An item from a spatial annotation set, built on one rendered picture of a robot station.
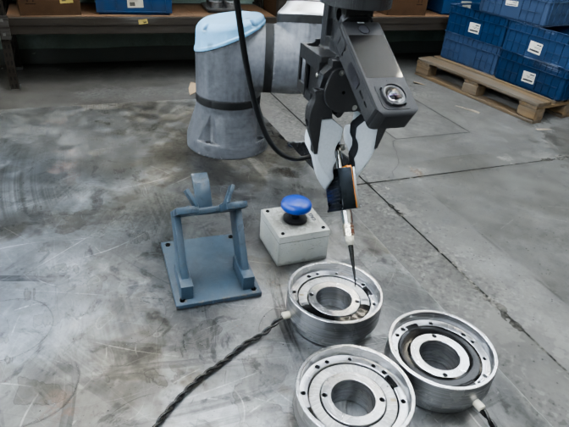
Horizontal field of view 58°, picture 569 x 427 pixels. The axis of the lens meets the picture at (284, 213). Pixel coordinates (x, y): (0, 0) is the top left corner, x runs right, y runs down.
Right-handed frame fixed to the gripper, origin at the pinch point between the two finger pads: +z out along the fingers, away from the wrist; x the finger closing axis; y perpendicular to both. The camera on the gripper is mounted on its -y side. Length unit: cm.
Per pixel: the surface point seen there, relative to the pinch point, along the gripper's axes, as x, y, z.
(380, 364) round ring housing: 2.6, -18.3, 10.0
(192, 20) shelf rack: -43, 328, 51
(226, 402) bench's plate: 17.1, -16.2, 13.0
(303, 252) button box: 2.5, 2.4, 11.6
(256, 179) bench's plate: 1.7, 25.8, 13.1
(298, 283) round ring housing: 6.0, -4.9, 10.1
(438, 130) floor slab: -179, 212, 94
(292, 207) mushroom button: 3.7, 4.5, 5.9
